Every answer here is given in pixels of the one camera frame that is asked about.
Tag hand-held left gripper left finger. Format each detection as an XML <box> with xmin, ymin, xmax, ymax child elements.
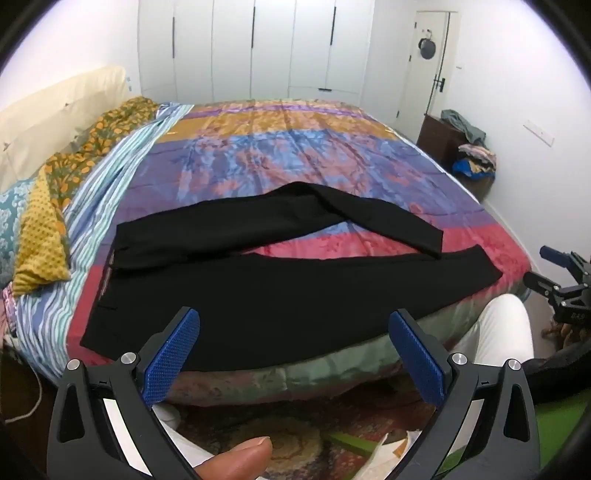
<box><xmin>46</xmin><ymin>307</ymin><xmax>201</xmax><ymax>480</ymax></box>

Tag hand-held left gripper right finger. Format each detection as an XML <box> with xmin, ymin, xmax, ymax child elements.
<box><xmin>389</xmin><ymin>309</ymin><xmax>541</xmax><ymax>480</ymax></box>

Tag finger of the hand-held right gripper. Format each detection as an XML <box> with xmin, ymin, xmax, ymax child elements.
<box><xmin>539</xmin><ymin>246</ymin><xmax>591</xmax><ymax>278</ymax></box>
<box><xmin>523</xmin><ymin>271</ymin><xmax>561</xmax><ymax>305</ymax></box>

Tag black pants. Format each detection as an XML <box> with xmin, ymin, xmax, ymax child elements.
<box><xmin>81</xmin><ymin>182</ymin><xmax>504</xmax><ymax>372</ymax></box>

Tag person's right hand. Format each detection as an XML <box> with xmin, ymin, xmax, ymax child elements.
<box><xmin>542</xmin><ymin>323</ymin><xmax>578</xmax><ymax>352</ymax></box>

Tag person's left hand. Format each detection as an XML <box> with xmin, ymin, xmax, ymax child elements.
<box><xmin>194</xmin><ymin>436</ymin><xmax>274</xmax><ymax>480</ymax></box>

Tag person's right leg white trousers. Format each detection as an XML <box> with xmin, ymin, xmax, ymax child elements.
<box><xmin>455</xmin><ymin>294</ymin><xmax>536</xmax><ymax>370</ymax></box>

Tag white paper sheet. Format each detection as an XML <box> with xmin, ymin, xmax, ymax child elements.
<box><xmin>360</xmin><ymin>429</ymin><xmax>423</xmax><ymax>480</ymax></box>

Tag pile of colourful clothes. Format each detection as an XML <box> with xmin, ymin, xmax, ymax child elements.
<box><xmin>452</xmin><ymin>143</ymin><xmax>497</xmax><ymax>178</ymax></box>

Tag green floor mat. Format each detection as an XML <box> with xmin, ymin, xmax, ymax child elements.
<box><xmin>438</xmin><ymin>401</ymin><xmax>591</xmax><ymax>480</ymax></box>

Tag brown wooden cabinet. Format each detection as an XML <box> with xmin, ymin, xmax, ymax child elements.
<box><xmin>418</xmin><ymin>114</ymin><xmax>497</xmax><ymax>181</ymax></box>

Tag pink patterned cloth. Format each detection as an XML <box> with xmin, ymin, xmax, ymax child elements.
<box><xmin>0</xmin><ymin>284</ymin><xmax>19</xmax><ymax>340</ymax></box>

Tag blue striped bed sheet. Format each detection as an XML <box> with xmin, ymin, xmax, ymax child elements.
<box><xmin>14</xmin><ymin>102</ymin><xmax>195</xmax><ymax>384</ymax></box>

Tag yellow dotted pillow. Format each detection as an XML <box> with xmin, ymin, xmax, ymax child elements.
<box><xmin>11</xmin><ymin>164</ymin><xmax>72</xmax><ymax>296</ymax></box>

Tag teal floral pillow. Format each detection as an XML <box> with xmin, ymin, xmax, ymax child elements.
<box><xmin>0</xmin><ymin>178</ymin><xmax>40</xmax><ymax>289</ymax></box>

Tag white door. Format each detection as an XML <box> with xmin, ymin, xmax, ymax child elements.
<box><xmin>399</xmin><ymin>9</ymin><xmax>455</xmax><ymax>134</ymax></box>

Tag orange green floral cloth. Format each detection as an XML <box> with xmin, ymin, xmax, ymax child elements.
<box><xmin>44</xmin><ymin>96</ymin><xmax>162</xmax><ymax>217</ymax></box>

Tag colourful patchwork bedspread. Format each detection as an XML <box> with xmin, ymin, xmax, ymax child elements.
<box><xmin>9</xmin><ymin>99</ymin><xmax>532</xmax><ymax>407</ymax></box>

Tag cream padded headboard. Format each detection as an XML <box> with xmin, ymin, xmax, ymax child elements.
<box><xmin>0</xmin><ymin>65</ymin><xmax>132</xmax><ymax>195</ymax></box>

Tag white wardrobe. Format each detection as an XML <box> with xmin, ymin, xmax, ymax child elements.
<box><xmin>137</xmin><ymin>0</ymin><xmax>377</xmax><ymax>109</ymax></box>

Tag white wall switch plate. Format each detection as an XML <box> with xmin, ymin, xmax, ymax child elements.
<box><xmin>523</xmin><ymin>119</ymin><xmax>555</xmax><ymax>146</ymax></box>

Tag white cable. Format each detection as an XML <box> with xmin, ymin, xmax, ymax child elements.
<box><xmin>0</xmin><ymin>364</ymin><xmax>44</xmax><ymax>423</ymax></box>

